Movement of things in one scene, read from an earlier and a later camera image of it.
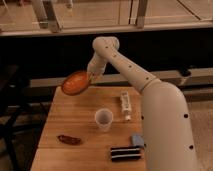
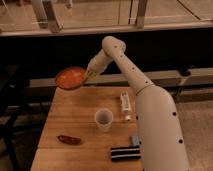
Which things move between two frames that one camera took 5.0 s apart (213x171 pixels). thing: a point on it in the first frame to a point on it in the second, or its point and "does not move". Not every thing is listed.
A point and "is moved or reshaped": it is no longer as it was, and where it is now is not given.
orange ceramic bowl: (75, 83) is moved or reshaped
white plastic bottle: (126, 105) does not move
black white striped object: (126, 153) does not move
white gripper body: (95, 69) does not move
